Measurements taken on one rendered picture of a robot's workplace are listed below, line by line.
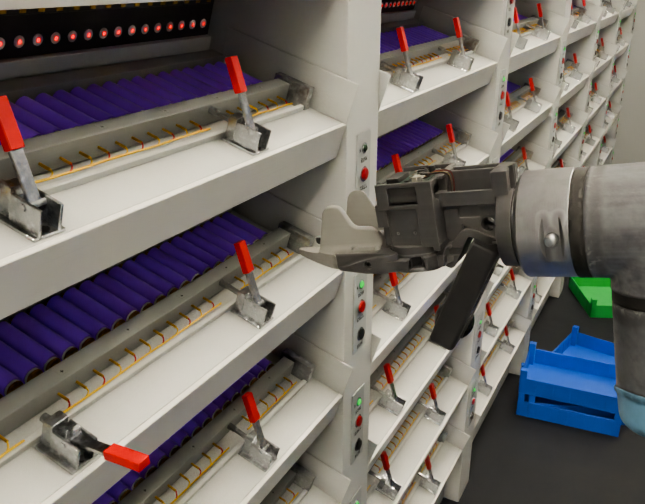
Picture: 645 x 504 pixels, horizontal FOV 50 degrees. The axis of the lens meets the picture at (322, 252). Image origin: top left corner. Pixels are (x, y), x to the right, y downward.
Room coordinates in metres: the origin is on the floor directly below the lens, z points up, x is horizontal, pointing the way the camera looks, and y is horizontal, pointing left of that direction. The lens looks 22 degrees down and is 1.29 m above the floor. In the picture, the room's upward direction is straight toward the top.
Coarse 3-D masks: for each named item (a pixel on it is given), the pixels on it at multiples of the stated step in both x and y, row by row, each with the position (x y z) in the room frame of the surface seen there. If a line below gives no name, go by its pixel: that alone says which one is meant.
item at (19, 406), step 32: (256, 256) 0.77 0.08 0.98; (288, 256) 0.82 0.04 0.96; (192, 288) 0.67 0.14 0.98; (224, 288) 0.72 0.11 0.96; (128, 320) 0.60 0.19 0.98; (160, 320) 0.61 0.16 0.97; (96, 352) 0.54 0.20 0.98; (128, 352) 0.57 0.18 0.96; (32, 384) 0.49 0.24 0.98; (64, 384) 0.50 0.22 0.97; (0, 416) 0.45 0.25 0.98; (32, 416) 0.48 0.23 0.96
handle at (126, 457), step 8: (72, 432) 0.44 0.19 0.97; (72, 440) 0.44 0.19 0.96; (80, 440) 0.44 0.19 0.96; (88, 440) 0.44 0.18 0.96; (96, 440) 0.44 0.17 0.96; (88, 448) 0.43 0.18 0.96; (96, 448) 0.43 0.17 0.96; (104, 448) 0.43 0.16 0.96; (112, 448) 0.43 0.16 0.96; (120, 448) 0.43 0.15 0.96; (128, 448) 0.43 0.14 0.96; (104, 456) 0.43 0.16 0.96; (112, 456) 0.42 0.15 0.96; (120, 456) 0.42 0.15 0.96; (128, 456) 0.42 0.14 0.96; (136, 456) 0.42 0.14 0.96; (144, 456) 0.42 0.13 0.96; (120, 464) 0.42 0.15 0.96; (128, 464) 0.41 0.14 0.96; (136, 464) 0.41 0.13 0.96; (144, 464) 0.41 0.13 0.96
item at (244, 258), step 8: (240, 240) 0.70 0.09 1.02; (240, 248) 0.69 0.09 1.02; (240, 256) 0.69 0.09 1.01; (248, 256) 0.69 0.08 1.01; (240, 264) 0.69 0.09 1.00; (248, 264) 0.69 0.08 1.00; (248, 272) 0.68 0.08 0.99; (248, 280) 0.68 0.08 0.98; (256, 288) 0.69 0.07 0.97; (256, 296) 0.68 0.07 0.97
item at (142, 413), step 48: (288, 288) 0.76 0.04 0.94; (336, 288) 0.83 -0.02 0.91; (192, 336) 0.63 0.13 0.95; (240, 336) 0.65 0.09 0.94; (288, 336) 0.73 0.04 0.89; (96, 384) 0.53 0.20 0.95; (144, 384) 0.55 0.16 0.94; (192, 384) 0.56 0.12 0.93; (96, 432) 0.48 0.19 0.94; (144, 432) 0.49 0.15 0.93; (0, 480) 0.41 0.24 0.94; (48, 480) 0.42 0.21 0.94; (96, 480) 0.45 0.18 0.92
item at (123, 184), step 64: (192, 0) 0.84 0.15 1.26; (0, 64) 0.62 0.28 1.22; (64, 64) 0.68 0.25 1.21; (128, 64) 0.75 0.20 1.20; (192, 64) 0.83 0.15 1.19; (256, 64) 0.89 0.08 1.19; (0, 128) 0.45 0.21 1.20; (64, 128) 0.58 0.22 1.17; (128, 128) 0.60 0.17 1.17; (192, 128) 0.69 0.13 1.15; (256, 128) 0.69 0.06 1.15; (320, 128) 0.80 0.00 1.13; (0, 192) 0.45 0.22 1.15; (64, 192) 0.51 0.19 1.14; (128, 192) 0.53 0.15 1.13; (192, 192) 0.57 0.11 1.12; (256, 192) 0.68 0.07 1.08; (0, 256) 0.41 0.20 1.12; (64, 256) 0.45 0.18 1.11; (128, 256) 0.51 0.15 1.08
